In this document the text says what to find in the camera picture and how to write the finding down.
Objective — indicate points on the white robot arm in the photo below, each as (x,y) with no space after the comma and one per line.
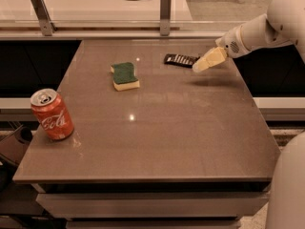
(282,24)

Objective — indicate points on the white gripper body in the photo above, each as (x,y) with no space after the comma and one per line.
(231,44)

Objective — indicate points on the green yellow sponge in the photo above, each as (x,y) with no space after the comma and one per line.
(123,76)

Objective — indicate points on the middle metal railing bracket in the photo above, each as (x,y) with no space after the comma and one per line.
(165,17)

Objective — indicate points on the metal railing bracket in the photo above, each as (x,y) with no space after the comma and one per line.
(46,26)
(165,17)

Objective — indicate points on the red coke can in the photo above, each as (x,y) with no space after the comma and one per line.
(52,113)

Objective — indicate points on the left metal railing bracket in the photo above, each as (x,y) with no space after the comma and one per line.
(46,26)

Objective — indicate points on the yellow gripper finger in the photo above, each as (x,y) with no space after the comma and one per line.
(211,58)

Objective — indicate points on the dark chair at left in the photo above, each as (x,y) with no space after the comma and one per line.
(14,145)

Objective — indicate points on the black rxbar chocolate bar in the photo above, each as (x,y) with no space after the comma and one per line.
(179,60)

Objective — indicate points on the grey cabinet drawer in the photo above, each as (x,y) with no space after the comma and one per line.
(153,205)

